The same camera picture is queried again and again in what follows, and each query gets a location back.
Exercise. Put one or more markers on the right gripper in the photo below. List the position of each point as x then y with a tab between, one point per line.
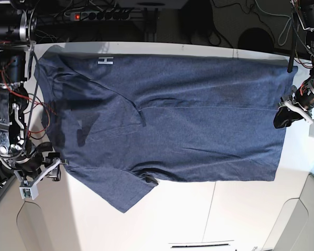
29	163

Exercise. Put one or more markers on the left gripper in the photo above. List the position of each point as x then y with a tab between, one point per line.
304	97

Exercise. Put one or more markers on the blue-grey printed t-shirt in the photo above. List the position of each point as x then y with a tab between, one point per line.
124	122

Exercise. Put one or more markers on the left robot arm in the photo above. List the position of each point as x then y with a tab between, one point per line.
302	22

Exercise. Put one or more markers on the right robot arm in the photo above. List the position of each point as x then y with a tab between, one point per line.
18	23

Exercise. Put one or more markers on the grey partition left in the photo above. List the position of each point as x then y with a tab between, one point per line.
22	225

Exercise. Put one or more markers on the grey partition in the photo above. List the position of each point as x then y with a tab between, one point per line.
22	225
294	227

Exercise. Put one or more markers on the black round floor object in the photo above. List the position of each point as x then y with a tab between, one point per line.
256	39

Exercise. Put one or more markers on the grey partition right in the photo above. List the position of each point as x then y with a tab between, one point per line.
294	227

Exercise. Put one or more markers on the black power strip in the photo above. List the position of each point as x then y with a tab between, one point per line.
104	15

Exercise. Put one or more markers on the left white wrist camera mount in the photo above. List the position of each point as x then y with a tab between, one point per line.
288	103

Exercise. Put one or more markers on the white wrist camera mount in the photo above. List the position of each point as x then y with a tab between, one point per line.
288	103
28	189

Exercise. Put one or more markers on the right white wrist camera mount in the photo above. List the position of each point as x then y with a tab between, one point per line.
28	189

